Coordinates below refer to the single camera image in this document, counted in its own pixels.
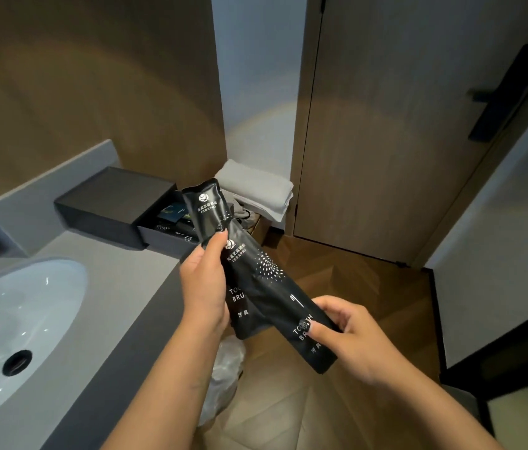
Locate person's left hand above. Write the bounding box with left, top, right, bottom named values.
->
left=179, top=229, right=232, bottom=336

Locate person's right hand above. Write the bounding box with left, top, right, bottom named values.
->
left=302, top=295, right=404, bottom=388

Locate black toothbrush packet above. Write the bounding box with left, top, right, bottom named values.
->
left=221, top=215, right=342, bottom=376
left=181, top=178, right=264, bottom=341

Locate person's left forearm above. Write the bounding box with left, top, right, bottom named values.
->
left=100, top=318, right=232, bottom=450

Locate person's right forearm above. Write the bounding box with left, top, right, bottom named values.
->
left=367, top=363, right=504, bottom=450

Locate woven basket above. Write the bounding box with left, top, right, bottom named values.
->
left=232, top=201, right=271, bottom=246

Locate black box drawer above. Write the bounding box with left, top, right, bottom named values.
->
left=136, top=201, right=205, bottom=259

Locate folded grey towel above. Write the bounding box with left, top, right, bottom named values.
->
left=214, top=159, right=294, bottom=224

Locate clear plastic bin bag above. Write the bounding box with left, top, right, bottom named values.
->
left=197, top=335, right=247, bottom=428

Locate black amenity box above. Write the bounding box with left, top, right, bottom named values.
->
left=53, top=166, right=178, bottom=252

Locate black framed glass door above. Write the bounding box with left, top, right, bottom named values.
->
left=441, top=318, right=528, bottom=450

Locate wooden door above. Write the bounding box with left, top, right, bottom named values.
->
left=290, top=0, right=528, bottom=268

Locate white oval sink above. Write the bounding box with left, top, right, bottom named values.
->
left=0, top=257, right=89, bottom=437

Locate black sink drain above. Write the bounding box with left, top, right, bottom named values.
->
left=2, top=350, right=33, bottom=377

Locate black door lock handle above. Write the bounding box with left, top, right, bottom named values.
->
left=467, top=42, right=528, bottom=142

